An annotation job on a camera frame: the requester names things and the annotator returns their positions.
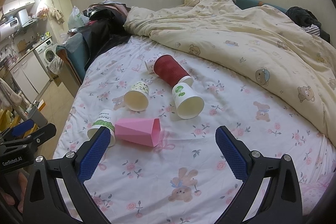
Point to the teal bed frame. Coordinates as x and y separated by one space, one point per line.
74 54

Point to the white cup green leaf logo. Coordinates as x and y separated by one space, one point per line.
187 103

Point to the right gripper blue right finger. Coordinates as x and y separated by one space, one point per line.
282 199

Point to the small white pink-print cup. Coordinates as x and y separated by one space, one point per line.
149 63

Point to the pink faceted cup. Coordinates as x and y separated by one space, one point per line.
140 131

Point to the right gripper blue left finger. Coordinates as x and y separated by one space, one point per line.
44 202

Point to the floral patterned paper cup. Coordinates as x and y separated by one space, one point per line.
137 98

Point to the white kitchen cabinet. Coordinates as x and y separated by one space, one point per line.
30 76

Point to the white cup green band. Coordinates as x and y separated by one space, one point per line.
104 119

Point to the floral white bed sheet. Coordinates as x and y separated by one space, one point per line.
185 178

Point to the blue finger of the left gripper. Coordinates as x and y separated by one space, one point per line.
39 135
22 128

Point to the red ribbed paper cup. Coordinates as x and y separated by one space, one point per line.
168 69

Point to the white washing machine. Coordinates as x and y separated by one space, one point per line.
46 52

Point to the person's left hand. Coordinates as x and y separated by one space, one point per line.
13 189

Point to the dark clothes right of bed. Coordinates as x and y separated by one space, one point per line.
308 22

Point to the cream bear-print duvet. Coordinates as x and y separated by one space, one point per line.
260 43

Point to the black clothes pile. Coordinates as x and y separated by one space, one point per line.
104 30

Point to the white plastic bag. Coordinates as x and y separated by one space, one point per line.
77 19

